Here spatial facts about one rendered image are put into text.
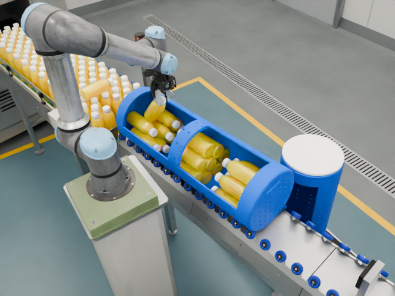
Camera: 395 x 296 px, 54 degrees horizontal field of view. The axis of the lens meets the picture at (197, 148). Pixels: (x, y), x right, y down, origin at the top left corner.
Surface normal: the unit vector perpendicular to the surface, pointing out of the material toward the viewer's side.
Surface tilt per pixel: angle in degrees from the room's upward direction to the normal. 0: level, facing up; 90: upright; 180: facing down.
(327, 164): 0
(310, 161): 0
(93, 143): 8
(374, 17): 90
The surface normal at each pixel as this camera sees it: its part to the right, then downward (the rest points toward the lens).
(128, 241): 0.54, 0.54
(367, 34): -0.83, 0.21
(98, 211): -0.07, -0.73
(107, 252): -0.22, 0.66
